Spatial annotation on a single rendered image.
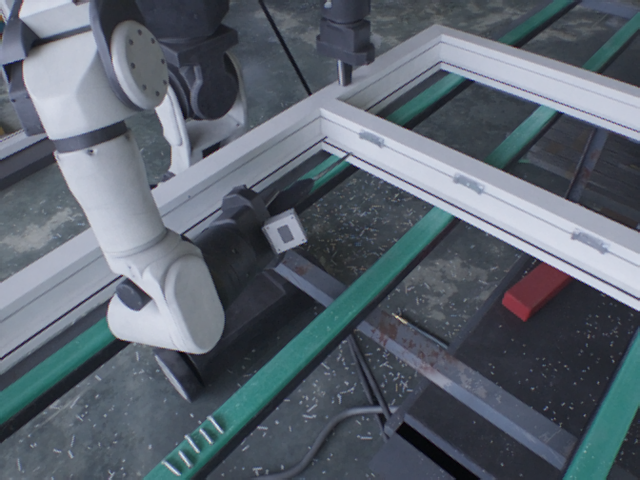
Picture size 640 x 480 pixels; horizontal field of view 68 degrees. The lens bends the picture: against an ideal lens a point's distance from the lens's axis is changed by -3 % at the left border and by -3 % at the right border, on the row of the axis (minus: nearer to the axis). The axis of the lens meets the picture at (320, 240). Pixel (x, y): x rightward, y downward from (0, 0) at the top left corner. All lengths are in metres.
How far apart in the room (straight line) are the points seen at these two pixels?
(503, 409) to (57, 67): 0.61
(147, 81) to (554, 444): 0.59
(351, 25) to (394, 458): 0.74
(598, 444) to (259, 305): 1.10
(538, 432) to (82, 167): 0.57
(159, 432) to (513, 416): 1.15
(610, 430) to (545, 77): 0.73
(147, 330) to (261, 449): 1.01
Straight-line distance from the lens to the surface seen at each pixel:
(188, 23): 0.88
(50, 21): 0.51
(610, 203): 1.38
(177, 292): 0.49
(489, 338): 1.01
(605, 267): 0.77
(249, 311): 1.51
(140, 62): 0.48
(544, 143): 2.04
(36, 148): 2.80
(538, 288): 1.06
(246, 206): 0.64
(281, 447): 1.51
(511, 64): 1.17
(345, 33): 0.91
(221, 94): 0.99
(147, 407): 1.65
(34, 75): 0.50
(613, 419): 0.67
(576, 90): 1.13
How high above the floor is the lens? 1.40
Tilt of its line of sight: 46 degrees down
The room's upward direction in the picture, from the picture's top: 2 degrees counter-clockwise
